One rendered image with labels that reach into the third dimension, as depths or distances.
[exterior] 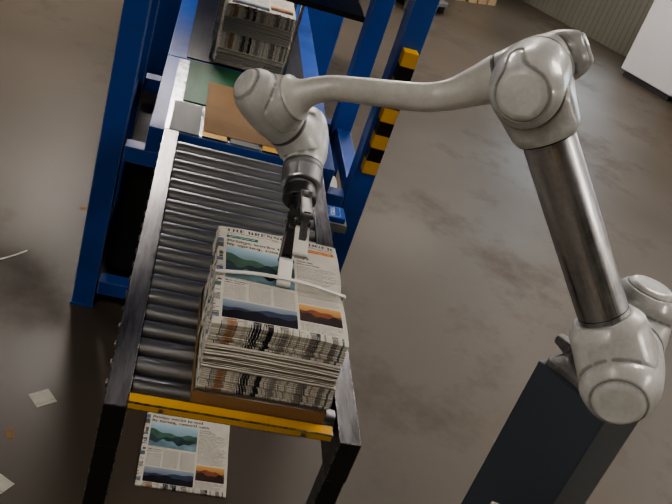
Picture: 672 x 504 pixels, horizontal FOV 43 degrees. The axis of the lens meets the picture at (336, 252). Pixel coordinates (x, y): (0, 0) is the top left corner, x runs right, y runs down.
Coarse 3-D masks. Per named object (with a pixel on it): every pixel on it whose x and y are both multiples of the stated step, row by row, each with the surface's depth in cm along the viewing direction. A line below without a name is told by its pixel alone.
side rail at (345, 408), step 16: (320, 192) 277; (320, 208) 267; (320, 224) 258; (320, 240) 250; (336, 384) 196; (352, 384) 198; (336, 400) 192; (352, 400) 193; (336, 416) 188; (352, 416) 189; (336, 432) 185; (352, 432) 184; (336, 448) 182; (352, 448) 182; (336, 464) 184; (352, 464) 184; (336, 480) 187
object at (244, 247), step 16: (224, 240) 190; (240, 240) 192; (256, 240) 194; (272, 240) 196; (224, 256) 184; (240, 256) 186; (256, 256) 188; (272, 256) 190; (320, 256) 196; (336, 256) 199; (304, 272) 188; (320, 272) 190; (336, 272) 192; (208, 288) 191
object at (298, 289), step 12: (216, 264) 182; (228, 264) 182; (216, 276) 178; (228, 276) 179; (240, 276) 180; (252, 276) 181; (276, 288) 181; (288, 288) 182; (300, 288) 183; (312, 288) 185; (336, 288) 187; (336, 300) 184
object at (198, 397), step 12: (192, 384) 178; (192, 396) 174; (204, 396) 174; (216, 396) 174; (228, 408) 177; (240, 408) 177; (252, 408) 177; (264, 408) 177; (276, 408) 177; (288, 408) 178; (300, 420) 180; (312, 420) 180
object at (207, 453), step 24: (144, 432) 274; (168, 432) 277; (192, 432) 280; (216, 432) 284; (144, 456) 266; (168, 456) 269; (192, 456) 272; (216, 456) 275; (144, 480) 258; (168, 480) 261; (192, 480) 263; (216, 480) 266
